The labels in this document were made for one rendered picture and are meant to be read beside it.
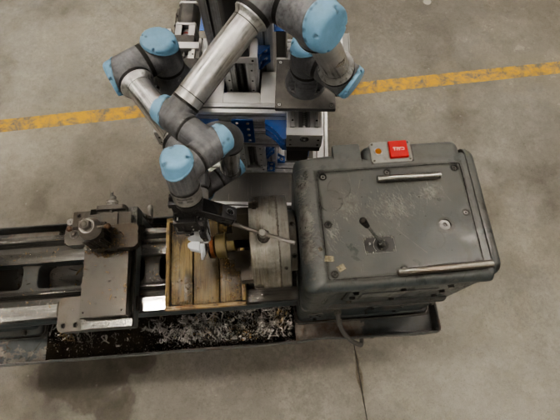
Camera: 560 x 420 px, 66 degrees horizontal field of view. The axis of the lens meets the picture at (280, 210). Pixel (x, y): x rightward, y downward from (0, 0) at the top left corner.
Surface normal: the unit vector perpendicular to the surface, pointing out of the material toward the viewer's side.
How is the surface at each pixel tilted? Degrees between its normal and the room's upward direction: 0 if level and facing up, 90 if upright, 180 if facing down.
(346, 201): 0
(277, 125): 0
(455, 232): 0
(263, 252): 29
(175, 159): 15
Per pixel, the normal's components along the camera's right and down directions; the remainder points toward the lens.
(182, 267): -0.01, -0.36
